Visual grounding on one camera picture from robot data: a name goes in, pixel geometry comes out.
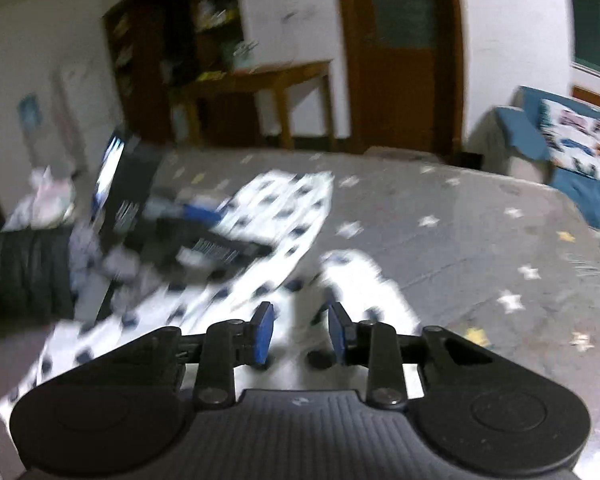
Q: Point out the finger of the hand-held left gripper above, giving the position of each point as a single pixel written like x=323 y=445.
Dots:
x=200 y=211
x=220 y=250

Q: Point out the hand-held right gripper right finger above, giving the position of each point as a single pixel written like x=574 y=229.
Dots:
x=336 y=334

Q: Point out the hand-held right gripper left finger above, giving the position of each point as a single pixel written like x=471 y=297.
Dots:
x=262 y=332

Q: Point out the white navy polka dot cloth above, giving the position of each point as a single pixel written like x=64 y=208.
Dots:
x=280 y=210

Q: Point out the person's left forearm black sleeve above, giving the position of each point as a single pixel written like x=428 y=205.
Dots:
x=25 y=280

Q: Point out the tissue pack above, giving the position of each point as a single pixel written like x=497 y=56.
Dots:
x=47 y=197

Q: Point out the white refrigerator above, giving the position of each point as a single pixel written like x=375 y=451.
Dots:
x=72 y=110

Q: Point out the dark wooden cabinet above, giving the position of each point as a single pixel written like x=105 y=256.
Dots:
x=150 y=50

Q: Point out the wooden side table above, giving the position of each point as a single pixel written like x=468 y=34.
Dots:
x=275 y=72

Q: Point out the brown wooden door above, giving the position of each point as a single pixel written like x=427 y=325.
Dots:
x=405 y=60

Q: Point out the blue sofa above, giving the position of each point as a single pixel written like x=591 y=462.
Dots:
x=580 y=195

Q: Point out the butterfly print pillow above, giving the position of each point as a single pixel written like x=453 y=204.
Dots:
x=580 y=140

